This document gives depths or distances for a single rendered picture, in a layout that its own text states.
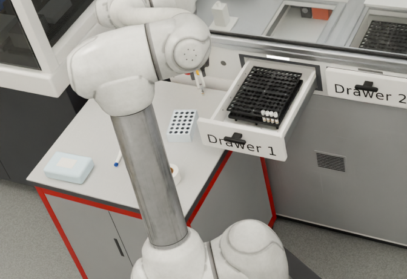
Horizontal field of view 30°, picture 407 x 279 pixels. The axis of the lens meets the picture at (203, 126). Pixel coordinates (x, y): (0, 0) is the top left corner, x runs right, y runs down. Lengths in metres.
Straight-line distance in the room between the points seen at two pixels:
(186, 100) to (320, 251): 0.87
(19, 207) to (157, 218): 1.94
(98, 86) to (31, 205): 2.08
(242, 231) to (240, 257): 0.07
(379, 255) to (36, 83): 1.49
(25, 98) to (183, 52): 1.61
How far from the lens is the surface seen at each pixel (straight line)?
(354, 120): 2.63
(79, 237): 2.84
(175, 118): 2.63
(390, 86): 2.45
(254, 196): 2.88
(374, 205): 2.93
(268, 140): 2.32
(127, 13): 2.07
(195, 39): 1.61
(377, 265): 3.10
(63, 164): 2.60
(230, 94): 2.52
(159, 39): 1.64
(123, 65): 1.64
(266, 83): 2.51
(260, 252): 1.88
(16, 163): 3.59
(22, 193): 3.77
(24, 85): 2.94
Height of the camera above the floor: 2.52
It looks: 42 degrees down
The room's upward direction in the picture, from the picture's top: 15 degrees counter-clockwise
